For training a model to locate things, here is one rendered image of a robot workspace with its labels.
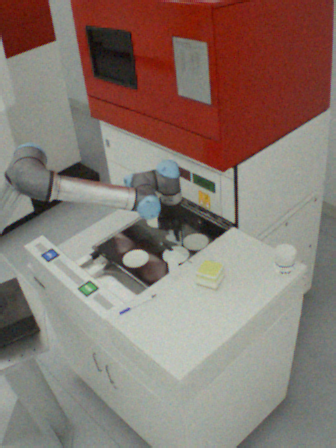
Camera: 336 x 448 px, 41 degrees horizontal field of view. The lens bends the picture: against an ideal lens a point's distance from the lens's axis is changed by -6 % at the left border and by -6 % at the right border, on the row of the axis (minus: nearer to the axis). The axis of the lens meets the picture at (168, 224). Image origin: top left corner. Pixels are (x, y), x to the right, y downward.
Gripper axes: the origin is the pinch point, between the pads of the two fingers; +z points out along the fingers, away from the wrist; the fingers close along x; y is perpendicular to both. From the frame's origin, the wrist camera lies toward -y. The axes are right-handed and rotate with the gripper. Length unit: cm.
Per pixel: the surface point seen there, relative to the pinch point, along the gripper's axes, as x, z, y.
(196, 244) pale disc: -1.9, 1.3, -5.4
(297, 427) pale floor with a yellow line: 22, 91, -58
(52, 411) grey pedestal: 52, 68, 53
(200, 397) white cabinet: 57, 13, -22
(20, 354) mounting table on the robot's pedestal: 60, 9, 43
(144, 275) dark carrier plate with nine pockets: 18.4, 1.4, 9.0
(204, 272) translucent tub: 26.1, -12.0, -16.1
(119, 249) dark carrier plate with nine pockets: 6.5, 1.4, 23.6
